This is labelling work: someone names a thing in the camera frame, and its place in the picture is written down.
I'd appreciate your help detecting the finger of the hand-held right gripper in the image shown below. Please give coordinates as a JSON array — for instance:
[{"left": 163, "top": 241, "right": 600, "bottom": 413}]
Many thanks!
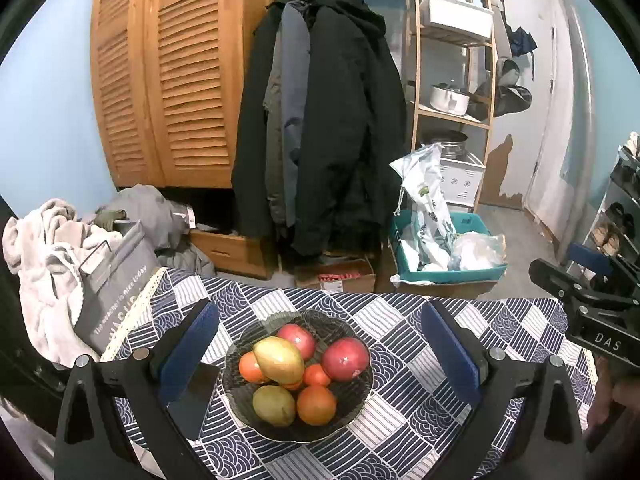
[
  {"left": 567, "top": 242, "right": 623, "bottom": 281},
  {"left": 528, "top": 257, "right": 638, "bottom": 313}
]

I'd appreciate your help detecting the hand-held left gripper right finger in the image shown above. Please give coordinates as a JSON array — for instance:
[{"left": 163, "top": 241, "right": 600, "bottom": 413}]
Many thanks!
[{"left": 421, "top": 300, "right": 588, "bottom": 480}]

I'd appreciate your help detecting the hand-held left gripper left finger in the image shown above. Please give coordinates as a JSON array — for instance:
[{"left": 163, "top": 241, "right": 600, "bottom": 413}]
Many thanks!
[{"left": 54, "top": 299, "right": 221, "bottom": 480}]

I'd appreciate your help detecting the yellow mango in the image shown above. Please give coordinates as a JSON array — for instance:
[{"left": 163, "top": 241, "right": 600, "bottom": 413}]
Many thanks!
[{"left": 252, "top": 336, "right": 305, "bottom": 386}]

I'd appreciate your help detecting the green-yellow pear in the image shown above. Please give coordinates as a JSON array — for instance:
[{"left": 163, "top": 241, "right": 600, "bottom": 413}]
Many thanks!
[{"left": 252, "top": 384, "right": 297, "bottom": 428}]

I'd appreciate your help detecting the red apple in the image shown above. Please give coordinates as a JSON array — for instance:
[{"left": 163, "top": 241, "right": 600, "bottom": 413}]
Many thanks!
[
  {"left": 276, "top": 323, "right": 317, "bottom": 361},
  {"left": 321, "top": 337, "right": 371, "bottom": 382}
]

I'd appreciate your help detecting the dark glass plate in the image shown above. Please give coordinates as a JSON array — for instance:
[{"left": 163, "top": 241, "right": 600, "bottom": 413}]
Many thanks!
[{"left": 222, "top": 310, "right": 375, "bottom": 443}]

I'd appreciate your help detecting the large orange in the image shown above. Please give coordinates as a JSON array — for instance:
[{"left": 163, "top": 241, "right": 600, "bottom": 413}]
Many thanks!
[{"left": 296, "top": 385, "right": 338, "bottom": 426}]

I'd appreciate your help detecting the person's right hand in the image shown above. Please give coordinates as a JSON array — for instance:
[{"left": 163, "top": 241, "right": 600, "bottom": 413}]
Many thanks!
[{"left": 586, "top": 357, "right": 640, "bottom": 441}]

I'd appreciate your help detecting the metal shoe rack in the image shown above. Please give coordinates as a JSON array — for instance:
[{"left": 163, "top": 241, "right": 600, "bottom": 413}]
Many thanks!
[{"left": 575, "top": 132, "right": 640, "bottom": 281}]

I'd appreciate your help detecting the teal plastic crate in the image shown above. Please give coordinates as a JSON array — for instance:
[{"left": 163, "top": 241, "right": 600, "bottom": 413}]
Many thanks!
[{"left": 390, "top": 211, "right": 508, "bottom": 286}]

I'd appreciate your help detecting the clear plastic bag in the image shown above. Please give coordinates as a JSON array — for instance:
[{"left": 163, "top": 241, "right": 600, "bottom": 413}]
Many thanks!
[{"left": 449, "top": 232, "right": 506, "bottom": 272}]

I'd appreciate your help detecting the navy patterned tablecloth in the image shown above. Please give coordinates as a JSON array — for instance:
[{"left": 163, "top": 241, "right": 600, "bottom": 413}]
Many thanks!
[{"left": 100, "top": 266, "right": 601, "bottom": 480}]

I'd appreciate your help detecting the grey tote bag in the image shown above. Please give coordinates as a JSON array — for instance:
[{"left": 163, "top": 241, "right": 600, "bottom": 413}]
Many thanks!
[{"left": 74, "top": 222, "right": 161, "bottom": 356}]

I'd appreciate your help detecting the wooden drawer box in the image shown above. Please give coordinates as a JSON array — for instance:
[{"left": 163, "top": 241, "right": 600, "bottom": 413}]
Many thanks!
[{"left": 190, "top": 229, "right": 273, "bottom": 281}]

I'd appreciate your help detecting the cardboard box with red label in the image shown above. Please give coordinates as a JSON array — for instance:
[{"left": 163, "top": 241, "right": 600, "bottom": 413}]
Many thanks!
[{"left": 294, "top": 257, "right": 377, "bottom": 292}]

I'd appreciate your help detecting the white patterned box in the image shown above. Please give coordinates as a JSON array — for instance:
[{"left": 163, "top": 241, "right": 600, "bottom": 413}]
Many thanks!
[{"left": 440, "top": 152, "right": 487, "bottom": 206}]

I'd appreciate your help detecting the white printed bag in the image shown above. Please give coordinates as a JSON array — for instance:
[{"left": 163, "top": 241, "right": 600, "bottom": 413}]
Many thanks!
[{"left": 389, "top": 142, "right": 458, "bottom": 271}]

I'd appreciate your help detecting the white fleece blanket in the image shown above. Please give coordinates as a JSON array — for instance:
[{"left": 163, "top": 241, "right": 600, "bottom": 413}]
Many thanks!
[{"left": 2, "top": 199, "right": 108, "bottom": 368}]

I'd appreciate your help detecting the steel pot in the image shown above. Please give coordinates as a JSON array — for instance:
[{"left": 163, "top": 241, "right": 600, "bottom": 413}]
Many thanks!
[{"left": 425, "top": 131, "right": 470, "bottom": 161}]

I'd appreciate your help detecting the black hanging bag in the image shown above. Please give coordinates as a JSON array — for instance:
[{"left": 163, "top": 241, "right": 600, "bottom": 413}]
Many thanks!
[{"left": 472, "top": 84, "right": 533, "bottom": 121}]

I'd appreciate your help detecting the white door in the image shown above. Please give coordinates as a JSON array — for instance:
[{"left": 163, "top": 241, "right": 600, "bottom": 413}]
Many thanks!
[{"left": 492, "top": 0, "right": 563, "bottom": 211}]

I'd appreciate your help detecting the white pot with lid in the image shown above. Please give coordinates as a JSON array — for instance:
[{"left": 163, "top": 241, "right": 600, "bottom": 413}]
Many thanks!
[{"left": 430, "top": 80, "right": 473, "bottom": 116}]

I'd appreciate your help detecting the black jacket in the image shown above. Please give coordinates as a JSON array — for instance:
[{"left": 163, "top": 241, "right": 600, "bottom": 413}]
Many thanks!
[{"left": 231, "top": 2, "right": 286, "bottom": 238}]

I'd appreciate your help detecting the grey hanging bag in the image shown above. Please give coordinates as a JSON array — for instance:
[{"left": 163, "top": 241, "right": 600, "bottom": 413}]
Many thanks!
[{"left": 495, "top": 57, "right": 522, "bottom": 88}]

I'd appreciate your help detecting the dark folded umbrella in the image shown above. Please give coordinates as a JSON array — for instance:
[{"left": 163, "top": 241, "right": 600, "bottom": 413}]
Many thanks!
[{"left": 502, "top": 10, "right": 538, "bottom": 58}]

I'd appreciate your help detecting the black hooded coat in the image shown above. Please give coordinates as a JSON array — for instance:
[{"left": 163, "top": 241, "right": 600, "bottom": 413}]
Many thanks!
[{"left": 292, "top": 0, "right": 408, "bottom": 258}]

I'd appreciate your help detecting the wooden shelf rack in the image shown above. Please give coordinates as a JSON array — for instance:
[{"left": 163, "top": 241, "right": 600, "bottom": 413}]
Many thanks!
[{"left": 410, "top": 0, "right": 501, "bottom": 213}]

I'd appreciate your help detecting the grey coat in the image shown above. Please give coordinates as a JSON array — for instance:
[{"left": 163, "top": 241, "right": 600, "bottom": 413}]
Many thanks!
[{"left": 264, "top": 0, "right": 313, "bottom": 228}]

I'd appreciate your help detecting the wooden louvered wardrobe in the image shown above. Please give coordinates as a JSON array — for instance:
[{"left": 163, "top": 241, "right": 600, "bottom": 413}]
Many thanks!
[{"left": 89, "top": 0, "right": 276, "bottom": 191}]

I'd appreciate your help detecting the white storage box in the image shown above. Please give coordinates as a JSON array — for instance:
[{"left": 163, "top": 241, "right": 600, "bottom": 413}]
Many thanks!
[{"left": 419, "top": 0, "right": 493, "bottom": 41}]

